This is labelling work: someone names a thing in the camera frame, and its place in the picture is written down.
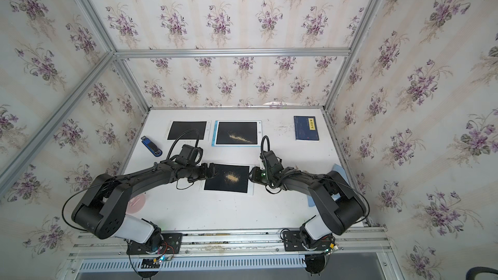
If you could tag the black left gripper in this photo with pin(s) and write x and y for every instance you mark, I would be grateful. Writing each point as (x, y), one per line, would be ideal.
(204, 175)

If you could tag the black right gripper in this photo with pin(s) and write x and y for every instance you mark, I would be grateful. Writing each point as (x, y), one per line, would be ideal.
(253, 175)

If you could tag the white drawing tablet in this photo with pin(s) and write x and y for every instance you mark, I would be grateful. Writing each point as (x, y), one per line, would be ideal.
(196, 129)
(232, 179)

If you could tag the light blue cloth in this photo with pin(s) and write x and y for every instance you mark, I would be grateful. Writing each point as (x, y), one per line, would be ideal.
(336, 168)

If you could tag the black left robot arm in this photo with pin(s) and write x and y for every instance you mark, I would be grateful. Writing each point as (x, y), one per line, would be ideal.
(102, 210)

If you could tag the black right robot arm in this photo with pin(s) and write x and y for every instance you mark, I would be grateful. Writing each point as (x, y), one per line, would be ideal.
(339, 205)

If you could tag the blue framed drawing tablet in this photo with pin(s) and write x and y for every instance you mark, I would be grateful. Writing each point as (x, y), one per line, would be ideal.
(237, 133)

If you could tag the dark blue book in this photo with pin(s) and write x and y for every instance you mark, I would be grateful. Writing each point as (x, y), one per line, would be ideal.
(305, 128)

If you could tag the pink pen cup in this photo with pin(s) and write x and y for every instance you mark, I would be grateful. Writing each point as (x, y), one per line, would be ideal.
(136, 204)

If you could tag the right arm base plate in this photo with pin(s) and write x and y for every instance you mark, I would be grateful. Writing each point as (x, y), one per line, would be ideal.
(292, 242)

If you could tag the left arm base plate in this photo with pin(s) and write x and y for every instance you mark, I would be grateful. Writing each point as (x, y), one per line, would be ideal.
(167, 243)

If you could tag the white vented cable duct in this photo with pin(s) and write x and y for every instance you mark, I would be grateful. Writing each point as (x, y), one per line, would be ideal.
(192, 264)

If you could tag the aluminium mounting rail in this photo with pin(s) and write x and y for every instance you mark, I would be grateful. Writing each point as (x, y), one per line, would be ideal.
(233, 242)

